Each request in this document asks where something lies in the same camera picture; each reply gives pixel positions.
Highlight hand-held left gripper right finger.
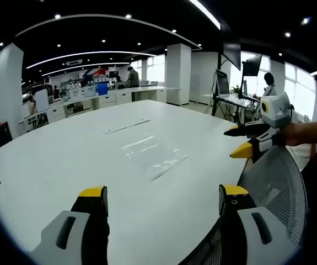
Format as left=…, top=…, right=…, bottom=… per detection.
left=218, top=184, right=297, bottom=265

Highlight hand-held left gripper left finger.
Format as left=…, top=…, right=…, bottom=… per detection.
left=29, top=185, right=111, bottom=265

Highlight clear resealable plastic bag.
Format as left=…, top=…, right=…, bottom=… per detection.
left=119, top=134, right=189, bottom=183

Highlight white desk with equipment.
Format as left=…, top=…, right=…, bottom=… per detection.
left=202, top=93, right=261, bottom=122

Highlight grey mesh office chair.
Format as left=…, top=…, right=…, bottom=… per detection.
left=185, top=145, right=309, bottom=265

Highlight hanging black display screen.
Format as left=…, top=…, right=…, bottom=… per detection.
left=242, top=54, right=263, bottom=77
left=222, top=41, right=242, bottom=71

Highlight computer monitor on stand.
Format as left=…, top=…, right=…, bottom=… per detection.
left=214, top=68, right=230, bottom=97

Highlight white counter cabinets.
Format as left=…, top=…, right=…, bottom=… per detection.
left=19, top=86, right=182, bottom=130

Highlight blue storage box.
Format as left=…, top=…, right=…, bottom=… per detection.
left=96, top=83, right=109, bottom=97

